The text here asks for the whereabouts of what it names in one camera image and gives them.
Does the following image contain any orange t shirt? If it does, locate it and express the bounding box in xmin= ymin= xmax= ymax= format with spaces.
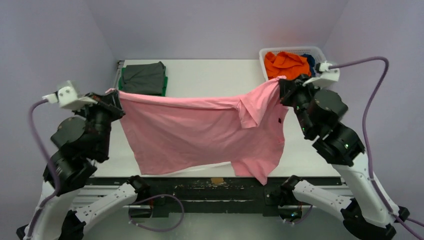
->
xmin=263 ymin=51 xmax=311 ymax=80

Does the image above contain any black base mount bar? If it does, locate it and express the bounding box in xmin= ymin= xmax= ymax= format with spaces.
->
xmin=86 ymin=177 xmax=343 ymax=219

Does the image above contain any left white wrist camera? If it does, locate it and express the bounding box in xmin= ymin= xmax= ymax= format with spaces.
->
xmin=42 ymin=80 xmax=98 ymax=111

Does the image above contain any brown tape piece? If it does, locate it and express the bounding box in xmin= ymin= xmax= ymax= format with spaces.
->
xmin=210 ymin=177 xmax=225 ymax=185

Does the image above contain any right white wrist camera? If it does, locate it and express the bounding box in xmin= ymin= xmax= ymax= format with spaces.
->
xmin=302 ymin=61 xmax=340 ymax=89

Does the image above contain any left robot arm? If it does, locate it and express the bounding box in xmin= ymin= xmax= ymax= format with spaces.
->
xmin=16 ymin=87 xmax=149 ymax=240

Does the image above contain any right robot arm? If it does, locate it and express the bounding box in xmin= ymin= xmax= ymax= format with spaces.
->
xmin=273 ymin=76 xmax=410 ymax=240

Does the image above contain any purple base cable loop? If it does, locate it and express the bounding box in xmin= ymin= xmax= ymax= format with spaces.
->
xmin=128 ymin=194 xmax=185 ymax=233

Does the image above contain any folded green t shirt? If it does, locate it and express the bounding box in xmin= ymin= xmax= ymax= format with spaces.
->
xmin=117 ymin=67 xmax=169 ymax=97

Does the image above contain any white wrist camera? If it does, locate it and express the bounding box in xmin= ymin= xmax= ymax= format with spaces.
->
xmin=302 ymin=61 xmax=340 ymax=89
xmin=42 ymin=80 xmax=98 ymax=111

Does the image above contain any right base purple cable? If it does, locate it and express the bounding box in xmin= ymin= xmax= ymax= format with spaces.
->
xmin=282 ymin=204 xmax=314 ymax=226

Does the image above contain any folded grey t shirt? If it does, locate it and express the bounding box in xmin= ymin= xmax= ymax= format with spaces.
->
xmin=120 ymin=61 xmax=166 ymax=97

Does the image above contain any white plastic basket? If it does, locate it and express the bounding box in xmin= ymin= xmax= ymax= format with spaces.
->
xmin=259 ymin=46 xmax=327 ymax=80

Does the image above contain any pink t shirt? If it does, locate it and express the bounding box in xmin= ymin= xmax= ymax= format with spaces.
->
xmin=118 ymin=78 xmax=288 ymax=185

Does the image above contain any blue t shirt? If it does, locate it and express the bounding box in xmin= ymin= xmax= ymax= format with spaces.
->
xmin=301 ymin=54 xmax=316 ymax=77

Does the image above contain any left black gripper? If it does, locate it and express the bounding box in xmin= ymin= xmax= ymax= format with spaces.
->
xmin=72 ymin=88 xmax=127 ymax=157

